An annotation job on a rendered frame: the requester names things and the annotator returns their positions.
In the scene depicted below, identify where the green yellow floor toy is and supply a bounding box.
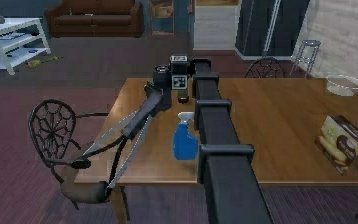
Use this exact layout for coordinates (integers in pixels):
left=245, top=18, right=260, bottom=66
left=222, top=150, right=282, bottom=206
left=24, top=55, right=65, bottom=70

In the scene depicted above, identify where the yellow brown food box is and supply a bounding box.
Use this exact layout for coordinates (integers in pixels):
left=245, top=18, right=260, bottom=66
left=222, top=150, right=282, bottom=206
left=314, top=114, right=358, bottom=176

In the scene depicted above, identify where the brown sofa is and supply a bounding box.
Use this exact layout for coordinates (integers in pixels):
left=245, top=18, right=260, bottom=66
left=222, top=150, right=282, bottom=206
left=44, top=0, right=145, bottom=39

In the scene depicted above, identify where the dark small jar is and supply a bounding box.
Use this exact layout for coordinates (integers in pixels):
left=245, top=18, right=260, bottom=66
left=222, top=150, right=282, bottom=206
left=177, top=89, right=191, bottom=104

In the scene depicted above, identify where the white bowl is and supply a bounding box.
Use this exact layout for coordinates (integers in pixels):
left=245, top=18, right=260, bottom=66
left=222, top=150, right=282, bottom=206
left=325, top=74, right=358, bottom=98

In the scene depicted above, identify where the brown wooden table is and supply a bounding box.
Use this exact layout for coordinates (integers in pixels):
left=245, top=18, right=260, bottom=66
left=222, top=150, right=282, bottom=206
left=74, top=77, right=358, bottom=224

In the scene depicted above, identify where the white shelf table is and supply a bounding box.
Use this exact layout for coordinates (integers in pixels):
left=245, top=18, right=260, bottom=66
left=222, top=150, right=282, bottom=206
left=0, top=17, right=52, bottom=76

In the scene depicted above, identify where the grey metal stool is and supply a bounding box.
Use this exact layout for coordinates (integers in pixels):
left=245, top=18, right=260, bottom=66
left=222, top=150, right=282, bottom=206
left=289, top=39, right=322, bottom=79

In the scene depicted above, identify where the white cabinet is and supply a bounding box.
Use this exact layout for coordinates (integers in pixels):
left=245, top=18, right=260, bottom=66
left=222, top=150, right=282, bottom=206
left=193, top=0, right=241, bottom=52

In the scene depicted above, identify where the blue shelf cabinet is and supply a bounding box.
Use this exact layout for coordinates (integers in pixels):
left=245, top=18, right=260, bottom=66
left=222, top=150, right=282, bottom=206
left=148, top=0, right=175, bottom=36

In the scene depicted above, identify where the black wire-back chair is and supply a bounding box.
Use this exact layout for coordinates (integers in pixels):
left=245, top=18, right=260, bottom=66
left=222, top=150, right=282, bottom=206
left=244, top=57, right=286, bottom=79
left=27, top=98, right=128, bottom=214

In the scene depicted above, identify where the blue spray bottle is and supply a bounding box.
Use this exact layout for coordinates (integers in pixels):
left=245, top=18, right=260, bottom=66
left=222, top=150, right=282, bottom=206
left=172, top=111, right=200, bottom=162

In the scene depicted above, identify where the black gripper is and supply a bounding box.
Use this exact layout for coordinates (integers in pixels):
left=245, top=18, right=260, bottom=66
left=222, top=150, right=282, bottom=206
left=70, top=64, right=173, bottom=198

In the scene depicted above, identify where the black fridge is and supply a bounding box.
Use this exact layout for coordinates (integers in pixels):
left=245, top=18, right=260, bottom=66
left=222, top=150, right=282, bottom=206
left=234, top=0, right=311, bottom=61

